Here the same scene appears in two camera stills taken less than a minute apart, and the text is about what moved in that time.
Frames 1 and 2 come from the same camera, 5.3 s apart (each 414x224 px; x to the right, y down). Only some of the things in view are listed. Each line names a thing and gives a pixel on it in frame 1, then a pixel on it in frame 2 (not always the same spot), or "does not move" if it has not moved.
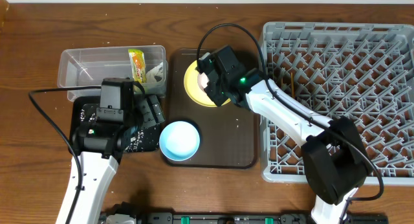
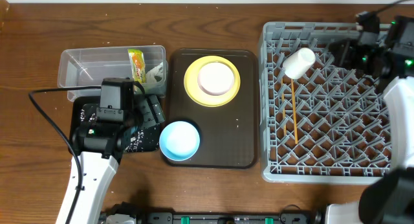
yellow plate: x=193 y=89 does not move
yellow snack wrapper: x=138 y=65 does not move
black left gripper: x=145 y=108 does not move
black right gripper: x=213 y=92 -> x=350 y=51
